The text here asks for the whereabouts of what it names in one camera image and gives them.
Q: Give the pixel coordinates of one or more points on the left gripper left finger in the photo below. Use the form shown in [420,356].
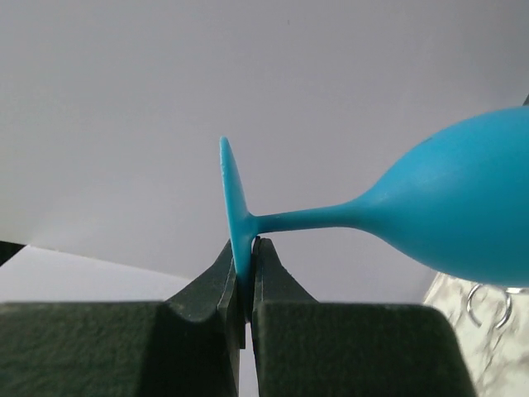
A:
[187,345]

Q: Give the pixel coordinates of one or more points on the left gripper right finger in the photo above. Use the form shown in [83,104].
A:
[304,347]

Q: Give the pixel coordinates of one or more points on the blue plastic goblet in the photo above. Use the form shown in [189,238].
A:
[456,203]

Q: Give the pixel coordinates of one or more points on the round ring chrome glass rack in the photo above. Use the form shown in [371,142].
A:
[489,306]

